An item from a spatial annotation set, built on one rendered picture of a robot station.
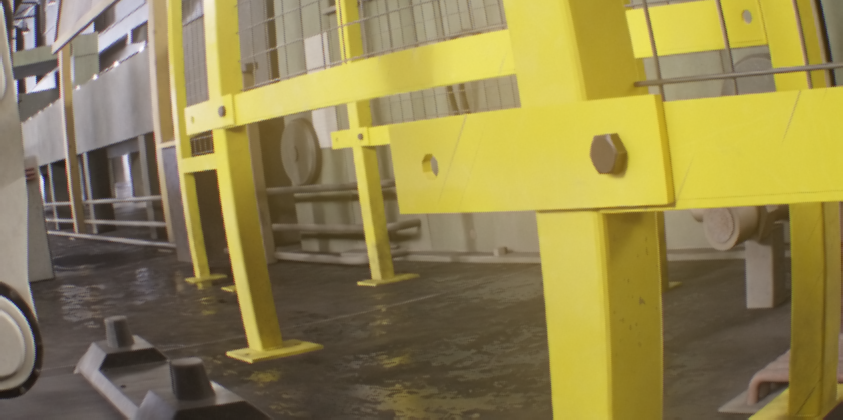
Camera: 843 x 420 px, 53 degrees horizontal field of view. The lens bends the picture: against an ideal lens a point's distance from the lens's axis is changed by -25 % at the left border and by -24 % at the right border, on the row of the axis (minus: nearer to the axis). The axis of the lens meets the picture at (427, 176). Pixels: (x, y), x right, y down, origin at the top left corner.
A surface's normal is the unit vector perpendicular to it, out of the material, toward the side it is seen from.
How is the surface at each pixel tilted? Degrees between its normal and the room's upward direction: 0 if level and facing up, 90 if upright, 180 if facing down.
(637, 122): 90
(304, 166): 93
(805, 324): 90
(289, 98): 90
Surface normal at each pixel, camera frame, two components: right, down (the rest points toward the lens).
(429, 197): -0.79, 0.14
